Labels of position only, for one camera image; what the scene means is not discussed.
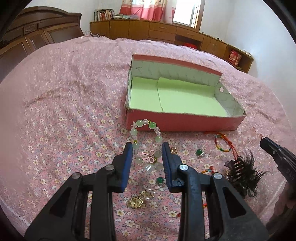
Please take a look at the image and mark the window with wooden frame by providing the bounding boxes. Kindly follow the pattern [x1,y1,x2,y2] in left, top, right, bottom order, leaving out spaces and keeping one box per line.
[173,0,205,30]

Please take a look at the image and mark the folded clothes on cabinet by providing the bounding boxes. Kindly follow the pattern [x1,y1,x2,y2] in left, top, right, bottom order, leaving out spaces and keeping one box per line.
[114,14,139,20]

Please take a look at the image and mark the red cardboard box green lining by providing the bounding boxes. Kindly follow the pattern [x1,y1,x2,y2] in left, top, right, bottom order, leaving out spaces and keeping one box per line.
[125,54,246,132]

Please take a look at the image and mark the red basin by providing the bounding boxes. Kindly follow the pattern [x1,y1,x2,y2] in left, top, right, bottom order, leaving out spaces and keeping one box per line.
[183,43,198,50]

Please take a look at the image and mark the red gift bag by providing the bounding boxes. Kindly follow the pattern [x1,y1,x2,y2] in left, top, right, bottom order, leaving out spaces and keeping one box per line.
[228,50,242,66]

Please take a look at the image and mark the dark wooden headboard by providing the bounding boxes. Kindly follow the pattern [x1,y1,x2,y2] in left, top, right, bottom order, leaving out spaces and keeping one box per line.
[1,6,83,80]

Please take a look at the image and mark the row of books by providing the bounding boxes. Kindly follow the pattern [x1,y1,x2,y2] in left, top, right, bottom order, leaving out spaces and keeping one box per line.
[94,9,116,22]

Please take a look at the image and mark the long wooden cabinet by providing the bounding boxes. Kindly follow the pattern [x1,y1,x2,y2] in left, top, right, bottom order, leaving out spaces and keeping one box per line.
[90,20,254,73]

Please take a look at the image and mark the black feather hair clip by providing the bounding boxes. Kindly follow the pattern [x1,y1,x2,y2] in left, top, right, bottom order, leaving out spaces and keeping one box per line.
[224,152,267,199]

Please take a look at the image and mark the pink floral bedspread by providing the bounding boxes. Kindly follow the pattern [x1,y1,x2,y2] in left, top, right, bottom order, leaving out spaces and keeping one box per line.
[1,37,295,234]

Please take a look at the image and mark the pink white curtain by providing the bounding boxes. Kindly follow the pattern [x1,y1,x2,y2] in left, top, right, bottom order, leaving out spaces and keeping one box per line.
[119,0,177,24]

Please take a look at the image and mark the green jade bead bracelet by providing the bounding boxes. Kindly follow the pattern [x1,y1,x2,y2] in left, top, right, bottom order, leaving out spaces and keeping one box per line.
[129,118,165,175]

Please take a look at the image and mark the multicolour braided string bracelet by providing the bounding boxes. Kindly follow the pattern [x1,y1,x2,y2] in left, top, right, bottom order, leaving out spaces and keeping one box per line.
[204,131,239,160]

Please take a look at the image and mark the red string bracelet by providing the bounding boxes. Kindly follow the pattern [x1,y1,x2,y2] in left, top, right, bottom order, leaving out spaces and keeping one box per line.
[176,165,216,218]

